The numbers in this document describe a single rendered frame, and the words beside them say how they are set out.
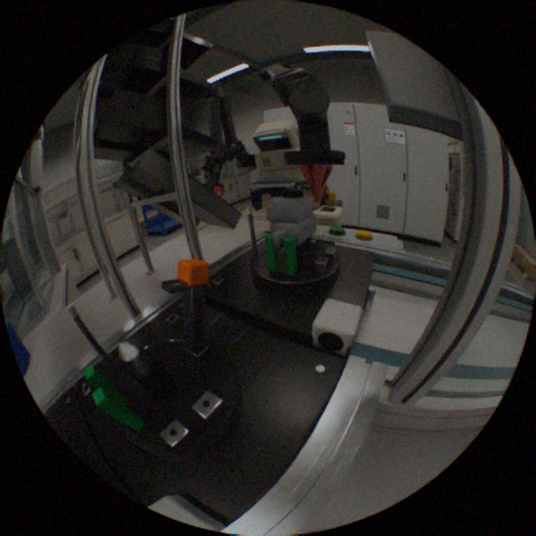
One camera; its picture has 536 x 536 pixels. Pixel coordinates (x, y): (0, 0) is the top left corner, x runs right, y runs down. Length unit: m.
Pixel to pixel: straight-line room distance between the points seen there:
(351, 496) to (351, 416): 0.14
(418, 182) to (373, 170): 0.78
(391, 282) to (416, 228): 3.10
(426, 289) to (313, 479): 0.36
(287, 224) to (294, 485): 0.28
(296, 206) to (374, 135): 3.09
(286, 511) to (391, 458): 0.16
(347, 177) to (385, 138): 0.97
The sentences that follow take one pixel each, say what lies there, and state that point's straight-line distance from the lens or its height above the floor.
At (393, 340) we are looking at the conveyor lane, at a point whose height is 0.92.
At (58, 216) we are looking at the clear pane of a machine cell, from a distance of 4.19.
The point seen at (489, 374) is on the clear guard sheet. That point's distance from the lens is 0.22.
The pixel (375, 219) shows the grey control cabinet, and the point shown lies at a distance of 3.37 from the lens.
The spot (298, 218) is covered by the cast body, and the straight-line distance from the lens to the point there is 0.26.
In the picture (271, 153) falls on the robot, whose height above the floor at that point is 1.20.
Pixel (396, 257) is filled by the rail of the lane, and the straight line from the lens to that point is 0.42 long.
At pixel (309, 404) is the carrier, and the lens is 0.17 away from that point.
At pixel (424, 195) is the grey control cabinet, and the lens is 3.40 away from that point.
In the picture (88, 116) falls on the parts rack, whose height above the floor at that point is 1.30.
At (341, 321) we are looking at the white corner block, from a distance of 0.20.
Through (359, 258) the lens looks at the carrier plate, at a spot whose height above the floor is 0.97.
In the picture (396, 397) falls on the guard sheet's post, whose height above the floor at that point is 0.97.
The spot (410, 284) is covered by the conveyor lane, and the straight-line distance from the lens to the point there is 0.40.
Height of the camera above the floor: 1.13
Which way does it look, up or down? 30 degrees down
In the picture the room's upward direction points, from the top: 6 degrees counter-clockwise
